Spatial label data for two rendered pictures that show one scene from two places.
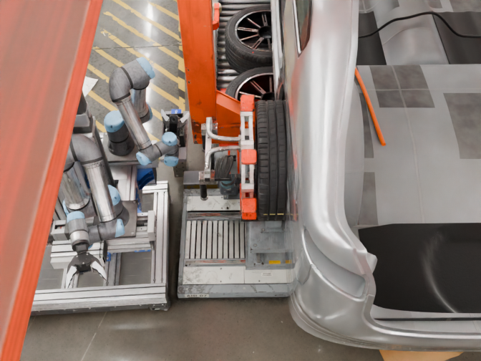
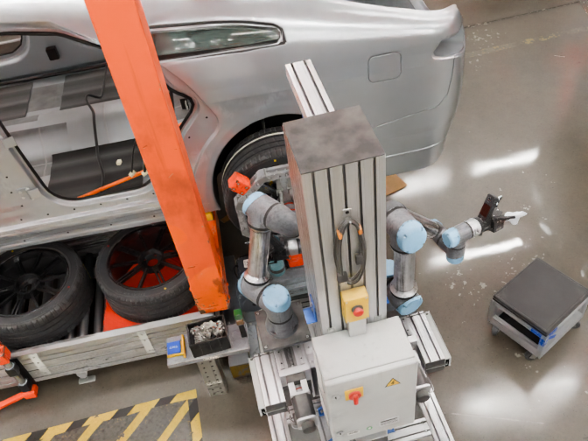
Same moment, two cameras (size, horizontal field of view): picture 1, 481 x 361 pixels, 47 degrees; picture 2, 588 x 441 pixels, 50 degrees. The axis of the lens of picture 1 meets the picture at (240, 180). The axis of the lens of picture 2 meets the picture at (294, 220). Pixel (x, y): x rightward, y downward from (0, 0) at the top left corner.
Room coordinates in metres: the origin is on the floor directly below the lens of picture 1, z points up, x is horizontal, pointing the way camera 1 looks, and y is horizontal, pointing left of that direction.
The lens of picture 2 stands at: (2.02, 2.35, 3.19)
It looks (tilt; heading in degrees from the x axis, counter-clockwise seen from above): 46 degrees down; 266
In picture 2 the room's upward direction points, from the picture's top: 9 degrees counter-clockwise
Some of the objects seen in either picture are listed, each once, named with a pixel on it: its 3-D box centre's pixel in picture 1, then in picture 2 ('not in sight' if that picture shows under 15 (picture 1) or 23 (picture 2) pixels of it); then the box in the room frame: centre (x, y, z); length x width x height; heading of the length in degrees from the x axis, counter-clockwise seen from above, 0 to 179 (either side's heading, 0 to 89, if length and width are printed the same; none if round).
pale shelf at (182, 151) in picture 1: (175, 135); (207, 345); (2.45, 0.43, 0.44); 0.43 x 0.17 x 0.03; 0
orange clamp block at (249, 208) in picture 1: (248, 208); not in sight; (1.58, -0.04, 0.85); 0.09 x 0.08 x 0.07; 0
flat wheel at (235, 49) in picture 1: (266, 41); (33, 292); (3.46, -0.22, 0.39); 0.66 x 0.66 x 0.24
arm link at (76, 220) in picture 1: (76, 225); (457, 235); (1.26, 0.70, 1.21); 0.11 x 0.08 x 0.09; 17
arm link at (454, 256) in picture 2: (86, 236); (452, 248); (1.26, 0.68, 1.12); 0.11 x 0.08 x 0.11; 107
